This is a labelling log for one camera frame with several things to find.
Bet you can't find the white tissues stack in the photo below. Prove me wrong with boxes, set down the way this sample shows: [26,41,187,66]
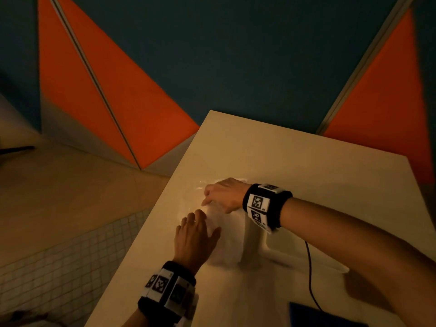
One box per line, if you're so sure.
[203,204,247,267]

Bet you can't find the person's right hand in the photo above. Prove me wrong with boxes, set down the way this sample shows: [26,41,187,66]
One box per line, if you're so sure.
[201,177,252,214]

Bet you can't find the black left wristband with markers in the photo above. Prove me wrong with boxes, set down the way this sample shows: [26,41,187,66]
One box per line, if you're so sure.
[138,261,199,325]

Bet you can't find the blue cleaning cloth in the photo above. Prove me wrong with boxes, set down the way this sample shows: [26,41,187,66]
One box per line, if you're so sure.
[289,302,371,327]

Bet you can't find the clear plastic tissue wrapper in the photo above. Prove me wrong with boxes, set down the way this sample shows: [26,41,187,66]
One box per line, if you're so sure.
[182,177,251,222]

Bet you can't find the white plastic box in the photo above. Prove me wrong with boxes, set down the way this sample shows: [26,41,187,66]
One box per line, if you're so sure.
[244,214,351,273]

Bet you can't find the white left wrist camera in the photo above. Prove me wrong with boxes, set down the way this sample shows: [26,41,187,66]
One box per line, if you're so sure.
[176,292,199,327]

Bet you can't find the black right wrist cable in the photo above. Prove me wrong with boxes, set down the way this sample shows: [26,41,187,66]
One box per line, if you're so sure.
[304,240,323,312]

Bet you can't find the black right wristband with markers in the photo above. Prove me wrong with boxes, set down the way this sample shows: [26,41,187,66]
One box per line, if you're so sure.
[242,183,293,234]

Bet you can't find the person's right forearm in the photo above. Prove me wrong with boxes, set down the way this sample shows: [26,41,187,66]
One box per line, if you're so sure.
[279,197,436,327]

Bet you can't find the black wristband with markers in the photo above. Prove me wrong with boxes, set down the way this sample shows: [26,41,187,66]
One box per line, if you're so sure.
[242,183,293,234]
[138,261,199,325]

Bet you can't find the person's left hand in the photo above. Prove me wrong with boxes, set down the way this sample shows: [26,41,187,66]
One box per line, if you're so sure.
[173,209,222,275]

